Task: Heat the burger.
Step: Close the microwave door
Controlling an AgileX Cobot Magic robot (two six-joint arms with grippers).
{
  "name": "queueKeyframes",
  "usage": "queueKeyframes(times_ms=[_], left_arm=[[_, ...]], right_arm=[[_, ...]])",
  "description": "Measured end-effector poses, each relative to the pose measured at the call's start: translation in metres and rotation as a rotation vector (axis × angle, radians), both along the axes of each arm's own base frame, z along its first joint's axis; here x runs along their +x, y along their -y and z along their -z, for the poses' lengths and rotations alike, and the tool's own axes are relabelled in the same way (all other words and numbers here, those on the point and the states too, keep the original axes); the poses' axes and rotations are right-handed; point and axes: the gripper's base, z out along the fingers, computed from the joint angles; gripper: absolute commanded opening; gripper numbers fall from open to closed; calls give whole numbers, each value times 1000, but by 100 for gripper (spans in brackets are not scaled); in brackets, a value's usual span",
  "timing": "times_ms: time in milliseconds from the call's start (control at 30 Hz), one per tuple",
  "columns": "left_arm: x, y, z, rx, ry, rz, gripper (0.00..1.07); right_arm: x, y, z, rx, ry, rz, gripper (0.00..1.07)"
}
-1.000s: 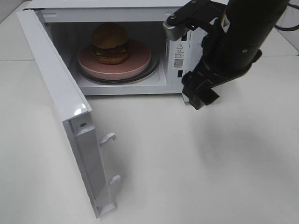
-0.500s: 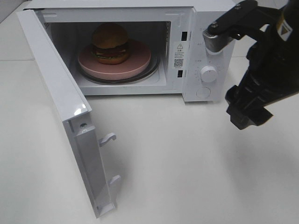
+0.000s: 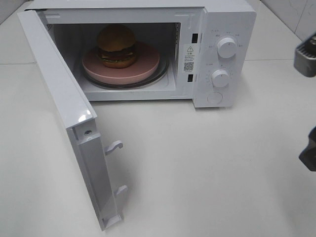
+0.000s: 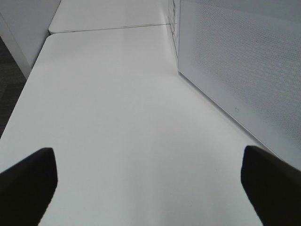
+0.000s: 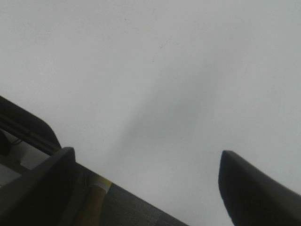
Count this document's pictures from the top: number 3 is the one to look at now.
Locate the pink round plate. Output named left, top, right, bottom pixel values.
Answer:
left=82, top=41, right=161, bottom=85

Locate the white microwave oven body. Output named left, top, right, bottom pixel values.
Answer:
left=24, top=0, right=256, bottom=108

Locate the white warning label sticker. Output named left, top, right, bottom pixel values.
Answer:
left=182, top=44, right=198, bottom=73

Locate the round door release button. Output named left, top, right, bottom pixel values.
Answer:
left=207, top=92, right=223, bottom=105

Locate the white microwave door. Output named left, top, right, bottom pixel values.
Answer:
left=18, top=10, right=128, bottom=230

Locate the burger with sesame-free bun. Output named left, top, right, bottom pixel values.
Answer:
left=97, top=24, right=137, bottom=69

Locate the glass microwave turntable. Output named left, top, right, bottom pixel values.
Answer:
left=82, top=56, right=169, bottom=89

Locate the upper white power knob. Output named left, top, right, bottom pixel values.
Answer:
left=217, top=37, right=237, bottom=59

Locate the lower white timer knob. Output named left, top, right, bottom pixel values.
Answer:
left=211, top=69, right=230, bottom=88

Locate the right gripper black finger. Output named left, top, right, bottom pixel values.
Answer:
left=299, top=127, right=316, bottom=172

